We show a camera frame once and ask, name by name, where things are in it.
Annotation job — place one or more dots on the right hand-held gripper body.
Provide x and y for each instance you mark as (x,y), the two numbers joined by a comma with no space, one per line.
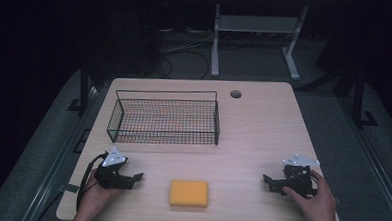
(297,180)

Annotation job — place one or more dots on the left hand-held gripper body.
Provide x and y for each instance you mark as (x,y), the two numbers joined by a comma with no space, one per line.
(109,178)

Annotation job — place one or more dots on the person's left hand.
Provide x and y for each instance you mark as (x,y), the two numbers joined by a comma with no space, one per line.
(95,196)

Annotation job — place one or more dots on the person's right hand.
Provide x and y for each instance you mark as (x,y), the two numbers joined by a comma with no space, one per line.
(316,204)

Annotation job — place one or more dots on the grey tape strip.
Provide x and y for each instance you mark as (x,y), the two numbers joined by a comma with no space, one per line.
(70,188)

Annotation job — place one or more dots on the yellow sponge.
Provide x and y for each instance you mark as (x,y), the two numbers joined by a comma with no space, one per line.
(189,193)

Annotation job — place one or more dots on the black metal stand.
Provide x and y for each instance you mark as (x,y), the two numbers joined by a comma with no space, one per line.
(84,89)
(359,101)

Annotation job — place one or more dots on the aluminium floor rail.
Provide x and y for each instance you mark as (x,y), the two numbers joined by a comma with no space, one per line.
(375,165)
(56,164)

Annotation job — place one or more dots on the grey metal table frame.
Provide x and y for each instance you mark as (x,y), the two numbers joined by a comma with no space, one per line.
(254,24)

